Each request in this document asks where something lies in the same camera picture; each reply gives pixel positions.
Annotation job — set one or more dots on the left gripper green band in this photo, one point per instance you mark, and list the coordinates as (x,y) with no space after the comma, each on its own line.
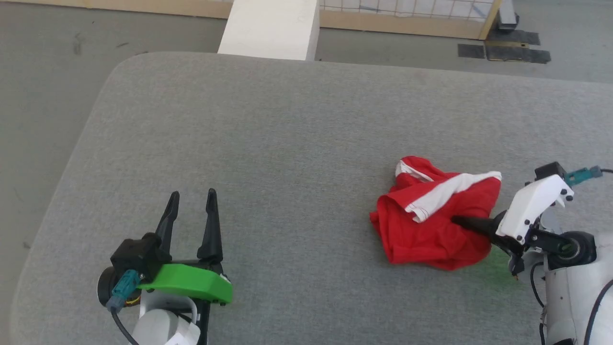
(189,282)

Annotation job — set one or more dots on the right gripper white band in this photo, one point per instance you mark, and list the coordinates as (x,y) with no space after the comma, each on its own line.
(531,211)

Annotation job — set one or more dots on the red garment with white stripes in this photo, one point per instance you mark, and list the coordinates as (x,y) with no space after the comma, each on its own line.
(431,230)

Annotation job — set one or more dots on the grey fabric sofa cushion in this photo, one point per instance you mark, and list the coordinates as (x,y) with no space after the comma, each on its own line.
(306,191)

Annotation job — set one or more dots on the black floor tape patches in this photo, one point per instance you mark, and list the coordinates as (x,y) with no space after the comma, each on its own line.
(512,50)

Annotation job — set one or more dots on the white rectangular block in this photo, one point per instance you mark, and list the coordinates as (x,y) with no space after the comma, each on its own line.
(270,28)

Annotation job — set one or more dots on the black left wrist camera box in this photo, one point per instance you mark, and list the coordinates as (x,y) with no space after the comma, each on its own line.
(136,256)

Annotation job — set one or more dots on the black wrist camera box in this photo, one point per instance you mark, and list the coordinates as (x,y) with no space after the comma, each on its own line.
(136,256)
(550,171)

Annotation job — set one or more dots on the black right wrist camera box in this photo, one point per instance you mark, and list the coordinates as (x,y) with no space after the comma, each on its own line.
(550,171)

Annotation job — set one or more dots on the wooden fence frame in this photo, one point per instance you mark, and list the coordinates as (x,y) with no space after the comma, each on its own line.
(402,24)

